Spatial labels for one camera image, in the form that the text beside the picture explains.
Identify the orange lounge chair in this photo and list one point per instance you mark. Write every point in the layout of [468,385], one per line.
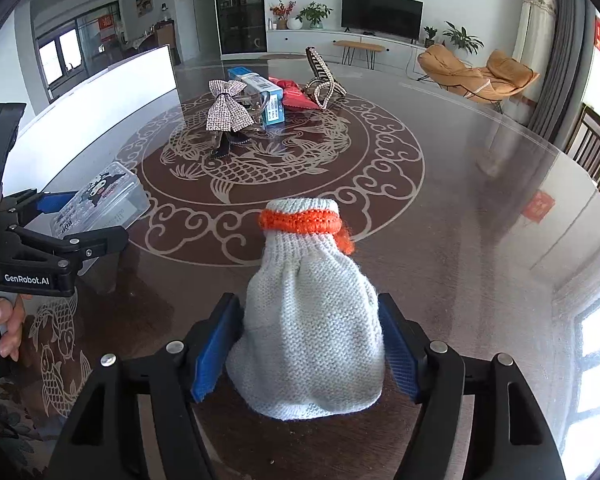
[460,77]

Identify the white and blue ointment carton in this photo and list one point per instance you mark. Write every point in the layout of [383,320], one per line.
[267,102]

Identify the small green potted plant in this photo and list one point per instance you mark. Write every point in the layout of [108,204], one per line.
[430,34]

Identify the black television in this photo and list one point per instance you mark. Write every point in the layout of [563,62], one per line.
[382,12]

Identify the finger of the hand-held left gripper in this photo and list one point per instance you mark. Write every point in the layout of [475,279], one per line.
[95,242]
[55,202]

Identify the person's left hand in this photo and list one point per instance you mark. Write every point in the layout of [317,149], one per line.
[11,332]

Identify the clear cartoon-label floss box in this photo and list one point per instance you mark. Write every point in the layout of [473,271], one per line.
[105,195]

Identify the bushy green potted plant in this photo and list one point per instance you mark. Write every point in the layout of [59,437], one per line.
[315,14]

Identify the grey curtain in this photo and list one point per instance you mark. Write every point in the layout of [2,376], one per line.
[560,50]

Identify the wooden bench with hairpin legs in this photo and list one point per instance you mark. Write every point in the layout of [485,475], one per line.
[358,46]

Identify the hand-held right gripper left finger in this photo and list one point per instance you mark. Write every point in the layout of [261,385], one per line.
[212,355]

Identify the white cardboard box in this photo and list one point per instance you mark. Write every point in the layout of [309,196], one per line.
[105,95]

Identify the white television cabinet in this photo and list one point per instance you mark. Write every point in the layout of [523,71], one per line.
[320,40]

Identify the rhinestone bow hair clip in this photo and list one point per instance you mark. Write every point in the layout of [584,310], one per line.
[227,105]

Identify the dark wooden slatted chair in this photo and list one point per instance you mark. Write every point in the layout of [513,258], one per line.
[592,145]

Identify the white knit glove orange cuff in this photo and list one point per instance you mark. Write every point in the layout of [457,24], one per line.
[305,320]

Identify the white sheer curtain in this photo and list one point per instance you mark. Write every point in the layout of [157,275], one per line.
[535,25]

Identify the red snack packet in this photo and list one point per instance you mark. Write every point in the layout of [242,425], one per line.
[295,92]

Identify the red window sticker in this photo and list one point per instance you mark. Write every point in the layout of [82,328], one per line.
[106,26]

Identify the black glass display cabinet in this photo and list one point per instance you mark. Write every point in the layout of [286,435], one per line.
[240,7]

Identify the clear hair claw clip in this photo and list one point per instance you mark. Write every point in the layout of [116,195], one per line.
[255,99]

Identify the black hair claw clip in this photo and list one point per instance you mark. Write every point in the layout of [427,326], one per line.
[222,149]

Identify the red flower arrangement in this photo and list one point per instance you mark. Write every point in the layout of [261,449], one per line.
[281,11]

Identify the dining table with chairs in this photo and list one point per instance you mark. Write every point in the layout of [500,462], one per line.
[155,40]

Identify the white round vase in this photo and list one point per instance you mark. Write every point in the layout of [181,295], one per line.
[294,23]

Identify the brown studded hair claw clip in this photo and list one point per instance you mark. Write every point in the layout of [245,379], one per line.
[325,82]

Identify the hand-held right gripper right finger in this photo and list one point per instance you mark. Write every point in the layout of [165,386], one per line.
[400,355]

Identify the floral cushioned chair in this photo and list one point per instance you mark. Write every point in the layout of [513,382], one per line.
[5,425]

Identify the large-leaf potted plant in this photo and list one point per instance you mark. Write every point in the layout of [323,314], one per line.
[462,37]

